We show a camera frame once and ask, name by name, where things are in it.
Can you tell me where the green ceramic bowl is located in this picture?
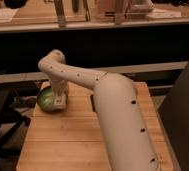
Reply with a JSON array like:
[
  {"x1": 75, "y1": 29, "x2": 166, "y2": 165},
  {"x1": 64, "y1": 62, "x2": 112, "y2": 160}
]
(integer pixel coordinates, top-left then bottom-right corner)
[{"x1": 37, "y1": 86, "x2": 62, "y2": 112}]

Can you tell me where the black chair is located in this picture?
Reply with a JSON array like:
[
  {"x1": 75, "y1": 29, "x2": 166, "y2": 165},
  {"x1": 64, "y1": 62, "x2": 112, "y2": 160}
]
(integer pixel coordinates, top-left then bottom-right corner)
[{"x1": 0, "y1": 75, "x2": 32, "y2": 171}]

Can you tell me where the long wooden shelf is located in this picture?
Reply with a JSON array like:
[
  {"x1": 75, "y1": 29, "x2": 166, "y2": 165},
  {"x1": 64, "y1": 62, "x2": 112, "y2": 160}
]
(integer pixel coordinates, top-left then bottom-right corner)
[{"x1": 0, "y1": 18, "x2": 189, "y2": 34}]

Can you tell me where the dark panel at right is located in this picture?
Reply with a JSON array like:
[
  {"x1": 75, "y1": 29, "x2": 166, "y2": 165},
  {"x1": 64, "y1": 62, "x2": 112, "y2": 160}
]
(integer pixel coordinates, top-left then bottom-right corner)
[{"x1": 159, "y1": 61, "x2": 189, "y2": 171}]

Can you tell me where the white paper sheet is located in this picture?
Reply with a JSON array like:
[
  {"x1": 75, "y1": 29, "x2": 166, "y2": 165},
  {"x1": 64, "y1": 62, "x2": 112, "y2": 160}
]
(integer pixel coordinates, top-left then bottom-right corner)
[{"x1": 0, "y1": 8, "x2": 17, "y2": 23}]

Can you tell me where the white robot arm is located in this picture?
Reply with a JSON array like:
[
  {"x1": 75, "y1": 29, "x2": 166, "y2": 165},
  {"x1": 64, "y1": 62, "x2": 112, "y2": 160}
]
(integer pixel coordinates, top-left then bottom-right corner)
[{"x1": 38, "y1": 50, "x2": 161, "y2": 171}]

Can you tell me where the dark rectangular block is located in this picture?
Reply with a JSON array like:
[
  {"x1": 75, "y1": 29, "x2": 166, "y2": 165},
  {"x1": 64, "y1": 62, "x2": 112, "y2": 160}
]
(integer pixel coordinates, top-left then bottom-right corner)
[{"x1": 90, "y1": 94, "x2": 95, "y2": 112}]

